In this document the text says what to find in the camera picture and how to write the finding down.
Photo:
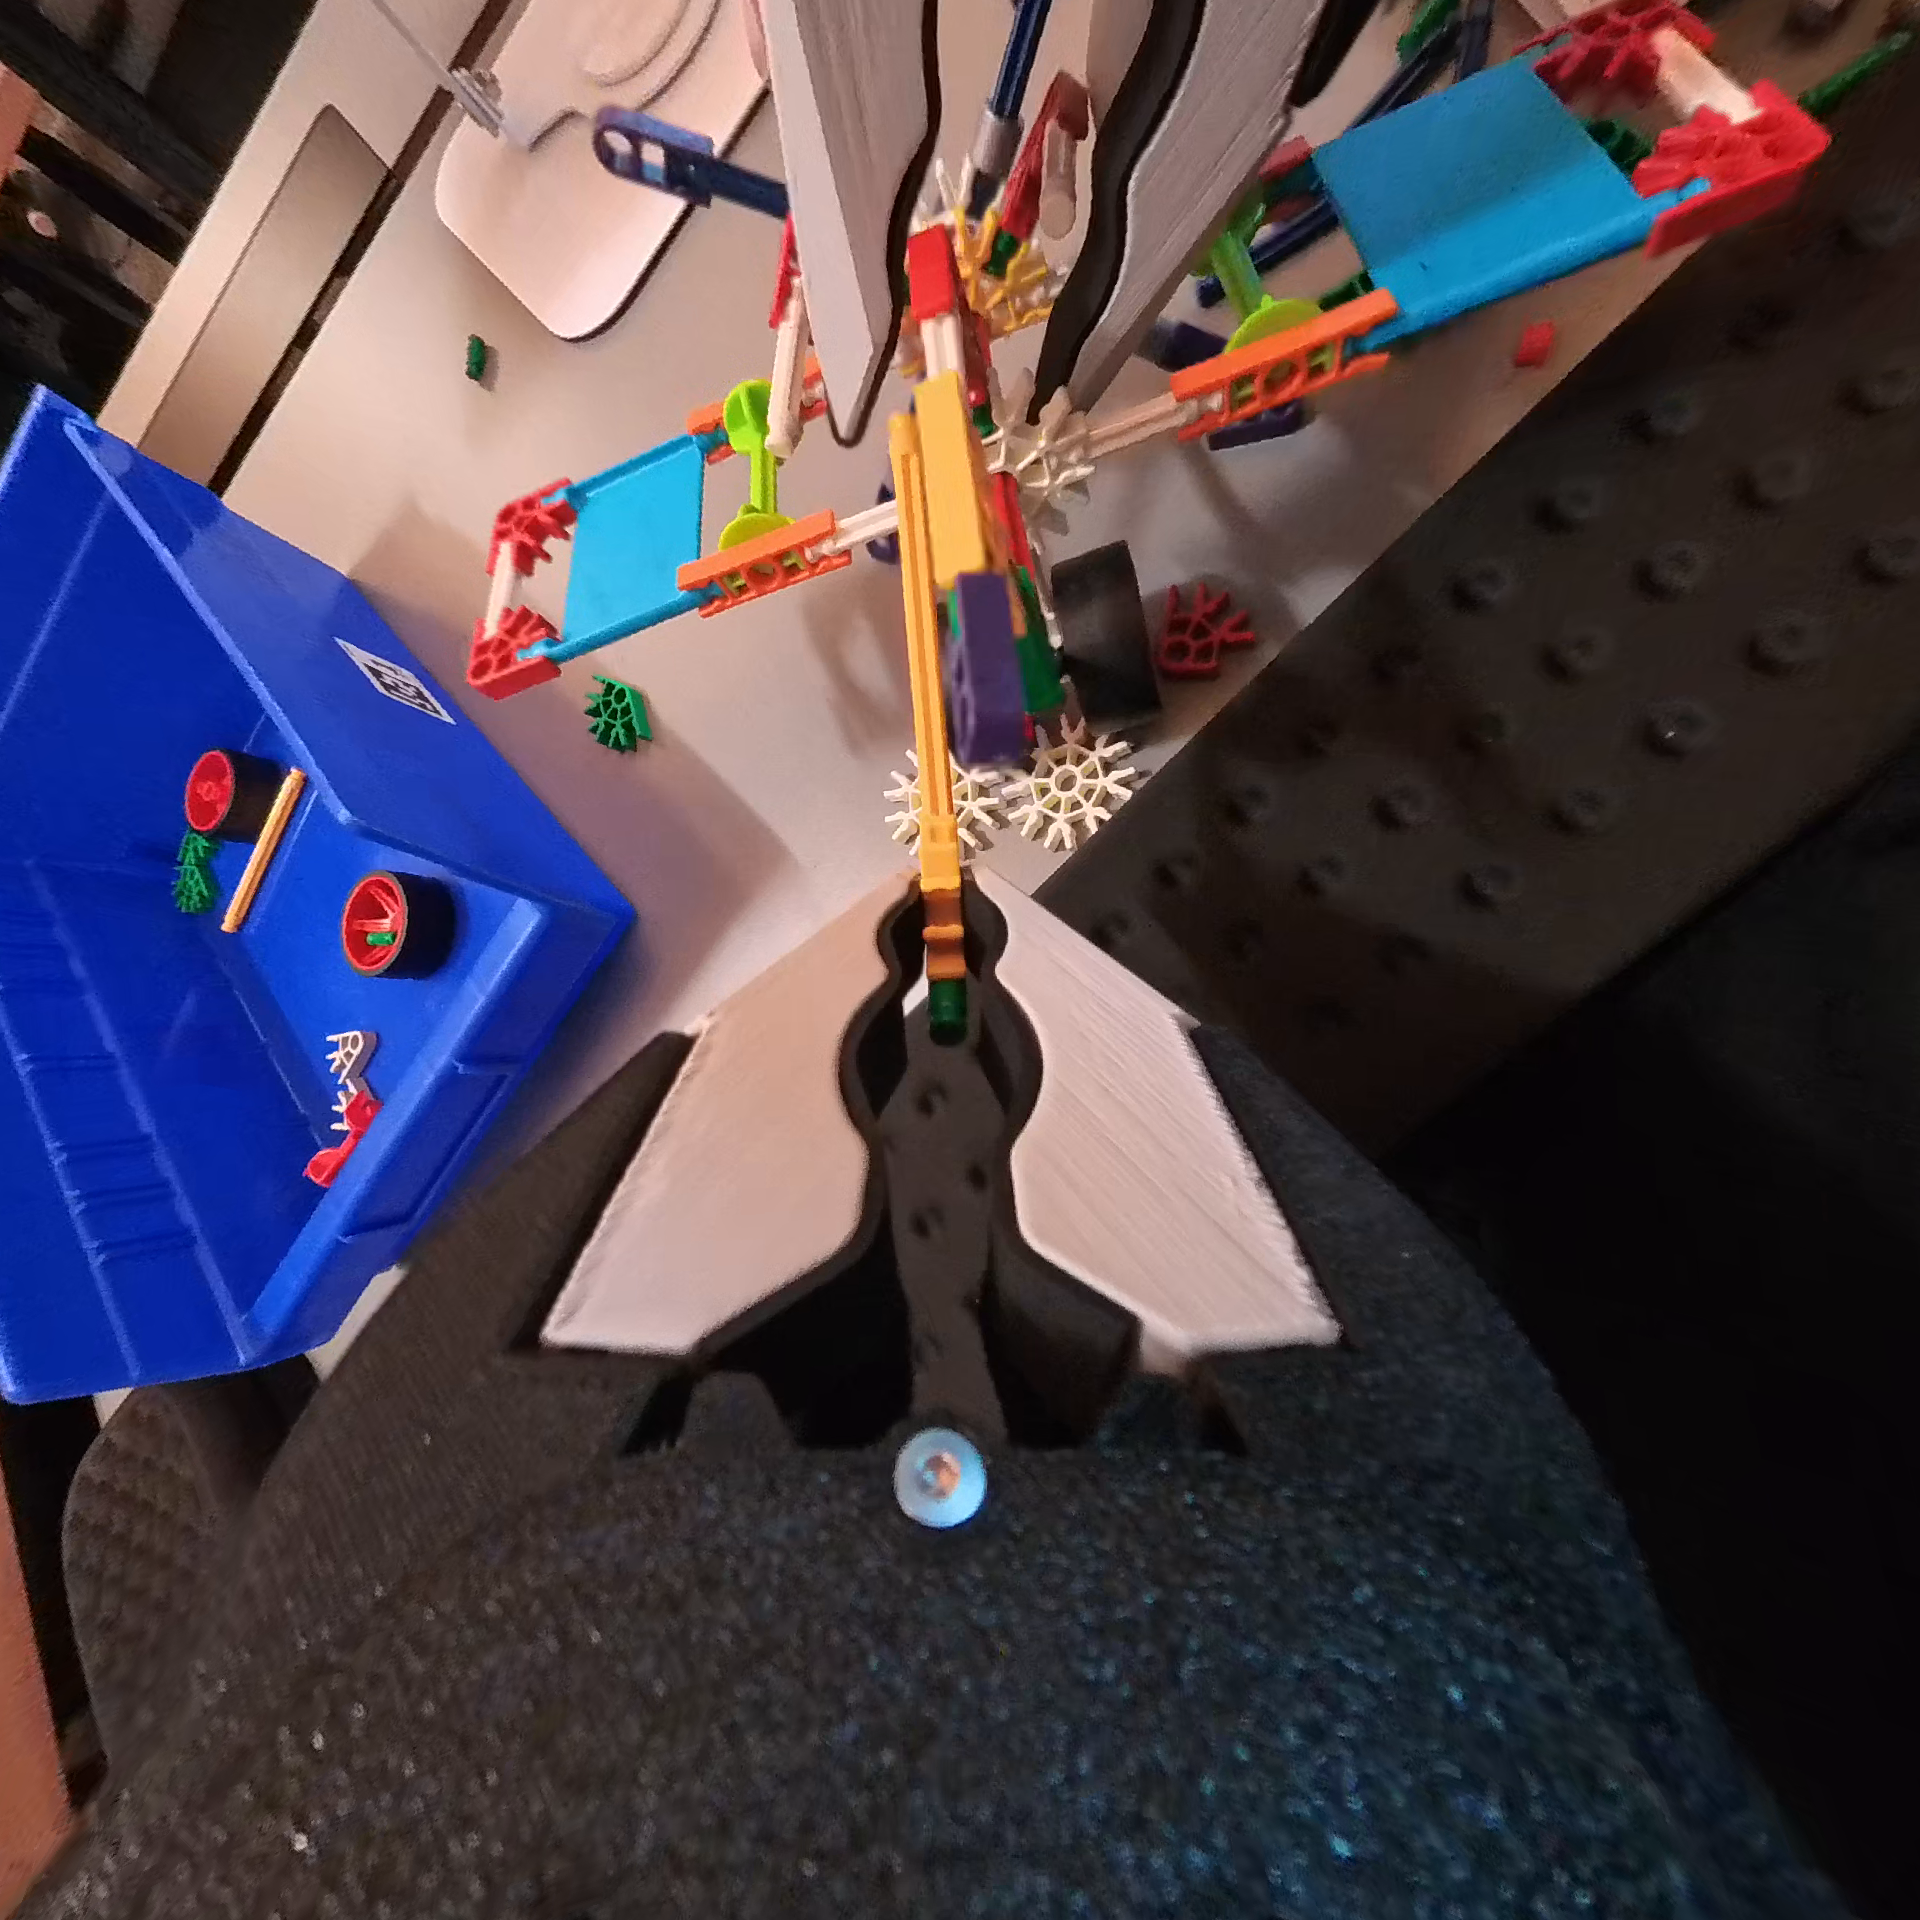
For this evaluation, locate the white snowflake connector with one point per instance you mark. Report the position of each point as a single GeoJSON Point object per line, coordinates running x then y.
{"type": "Point", "coordinates": [1089, 803]}
{"type": "Point", "coordinates": [960, 818]}

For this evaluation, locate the red clip connector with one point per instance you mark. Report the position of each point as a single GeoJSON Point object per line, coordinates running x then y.
{"type": "Point", "coordinates": [338, 1156]}

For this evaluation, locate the black wheel with red hub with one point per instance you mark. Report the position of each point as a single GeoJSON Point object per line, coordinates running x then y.
{"type": "Point", "coordinates": [428, 931]}
{"type": "Point", "coordinates": [253, 803]}

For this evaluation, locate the white document stand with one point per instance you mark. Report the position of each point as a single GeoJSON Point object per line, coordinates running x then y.
{"type": "Point", "coordinates": [585, 225]}

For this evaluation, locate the grey white connector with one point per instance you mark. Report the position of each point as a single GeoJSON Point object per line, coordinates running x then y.
{"type": "Point", "coordinates": [352, 1050]}

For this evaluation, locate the orange rod with green tip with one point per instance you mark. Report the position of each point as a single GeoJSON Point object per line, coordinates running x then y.
{"type": "Point", "coordinates": [925, 705]}

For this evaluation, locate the small red clip piece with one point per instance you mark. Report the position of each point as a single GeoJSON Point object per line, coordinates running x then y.
{"type": "Point", "coordinates": [1537, 342]}

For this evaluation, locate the black dotted rubber mat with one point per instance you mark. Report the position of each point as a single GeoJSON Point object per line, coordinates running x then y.
{"type": "Point", "coordinates": [1500, 674]}

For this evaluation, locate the small green fan connector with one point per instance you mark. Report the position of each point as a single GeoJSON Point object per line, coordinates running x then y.
{"type": "Point", "coordinates": [617, 721]}

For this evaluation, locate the long orange rod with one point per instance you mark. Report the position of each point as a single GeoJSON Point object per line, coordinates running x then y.
{"type": "Point", "coordinates": [262, 852]}

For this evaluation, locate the blue plastic bin with tag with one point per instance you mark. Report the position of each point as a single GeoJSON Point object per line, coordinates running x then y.
{"type": "Point", "coordinates": [149, 1124]}

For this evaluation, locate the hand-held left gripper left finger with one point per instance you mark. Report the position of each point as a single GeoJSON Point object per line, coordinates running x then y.
{"type": "Point", "coordinates": [704, 1185]}

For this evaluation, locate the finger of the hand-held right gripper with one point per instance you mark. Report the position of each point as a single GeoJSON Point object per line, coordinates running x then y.
{"type": "Point", "coordinates": [1230, 105]}
{"type": "Point", "coordinates": [849, 150]}

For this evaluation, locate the colourful construction toy model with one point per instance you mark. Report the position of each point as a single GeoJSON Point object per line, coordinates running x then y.
{"type": "Point", "coordinates": [1476, 182]}

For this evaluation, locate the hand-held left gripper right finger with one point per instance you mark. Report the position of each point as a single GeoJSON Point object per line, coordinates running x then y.
{"type": "Point", "coordinates": [1184, 1185]}

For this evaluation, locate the red fan connector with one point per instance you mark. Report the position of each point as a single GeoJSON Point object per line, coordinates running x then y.
{"type": "Point", "coordinates": [1194, 647]}

